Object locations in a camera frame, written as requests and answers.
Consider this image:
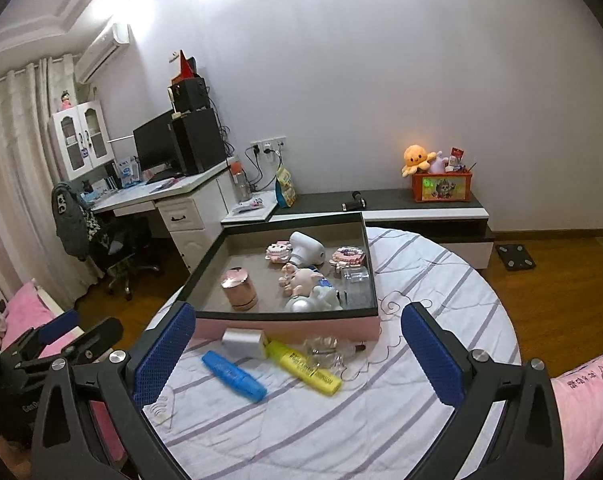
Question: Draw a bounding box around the person's left hand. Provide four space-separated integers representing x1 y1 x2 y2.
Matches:
0 435 32 461

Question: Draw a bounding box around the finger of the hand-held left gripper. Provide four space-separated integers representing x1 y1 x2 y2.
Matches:
36 308 80 347
55 316 124 367

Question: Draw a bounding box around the silver power adapter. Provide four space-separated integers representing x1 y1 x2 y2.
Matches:
221 328 268 359

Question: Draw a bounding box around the yellow highlighter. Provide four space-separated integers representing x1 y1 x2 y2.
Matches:
265 340 343 396

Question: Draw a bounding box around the white handheld device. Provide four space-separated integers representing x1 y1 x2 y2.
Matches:
287 231 326 267

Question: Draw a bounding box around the pink blanket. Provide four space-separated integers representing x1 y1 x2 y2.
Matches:
549 337 603 480

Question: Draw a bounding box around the large black speaker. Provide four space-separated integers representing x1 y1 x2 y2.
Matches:
171 108 228 176

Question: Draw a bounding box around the clear water bottle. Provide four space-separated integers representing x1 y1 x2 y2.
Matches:
230 159 252 203

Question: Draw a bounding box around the small black speaker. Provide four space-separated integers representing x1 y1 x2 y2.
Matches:
170 76 211 113

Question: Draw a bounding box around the beige curtain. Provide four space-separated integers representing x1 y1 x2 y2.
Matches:
0 55 102 306

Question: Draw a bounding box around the blue white box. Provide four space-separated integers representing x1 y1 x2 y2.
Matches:
116 157 139 188

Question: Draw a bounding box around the yellow octopus plush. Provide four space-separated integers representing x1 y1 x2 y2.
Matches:
400 145 437 177

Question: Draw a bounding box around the white air conditioner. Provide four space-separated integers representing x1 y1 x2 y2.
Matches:
75 22 131 85

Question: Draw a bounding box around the rose gold cylinder humidifier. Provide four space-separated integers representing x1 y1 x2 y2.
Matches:
220 266 258 311

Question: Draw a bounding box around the white figurine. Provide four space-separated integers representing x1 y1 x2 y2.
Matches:
314 285 343 311

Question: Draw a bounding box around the black office chair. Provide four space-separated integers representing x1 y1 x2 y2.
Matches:
88 215 159 301

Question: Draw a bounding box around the pink storage box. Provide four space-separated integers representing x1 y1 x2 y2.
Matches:
178 211 381 348

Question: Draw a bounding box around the black bathroom scale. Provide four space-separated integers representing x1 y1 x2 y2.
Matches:
496 242 537 272

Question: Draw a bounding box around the blue highlighter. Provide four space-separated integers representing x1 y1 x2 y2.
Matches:
202 350 268 402

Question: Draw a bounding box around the yellow snack bag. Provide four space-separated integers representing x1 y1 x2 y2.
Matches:
275 166 298 208

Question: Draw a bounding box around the grey jacket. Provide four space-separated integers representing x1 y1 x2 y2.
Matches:
51 182 99 261

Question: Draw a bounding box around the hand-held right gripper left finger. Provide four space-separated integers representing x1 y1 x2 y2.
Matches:
28 301 197 480

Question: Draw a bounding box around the black computer monitor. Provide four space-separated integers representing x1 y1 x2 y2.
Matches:
132 110 182 176

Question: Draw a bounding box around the red triangular box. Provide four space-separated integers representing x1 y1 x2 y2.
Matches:
170 50 202 83

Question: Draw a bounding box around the white glass-door cabinet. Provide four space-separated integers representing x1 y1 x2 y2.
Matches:
48 100 116 181

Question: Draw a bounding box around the pink pig figurine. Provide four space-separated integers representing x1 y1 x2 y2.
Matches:
280 266 322 298

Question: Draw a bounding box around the pink bed sheet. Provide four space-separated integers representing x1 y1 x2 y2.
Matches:
0 280 127 466

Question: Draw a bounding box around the black white low cabinet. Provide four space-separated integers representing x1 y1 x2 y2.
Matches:
220 187 497 273

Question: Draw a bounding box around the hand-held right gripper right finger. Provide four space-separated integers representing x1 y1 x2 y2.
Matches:
400 302 566 480

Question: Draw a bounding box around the orange storage box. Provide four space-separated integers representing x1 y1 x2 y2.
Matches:
412 171 473 204

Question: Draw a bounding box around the white desk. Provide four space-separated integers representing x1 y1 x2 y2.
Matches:
88 157 237 273

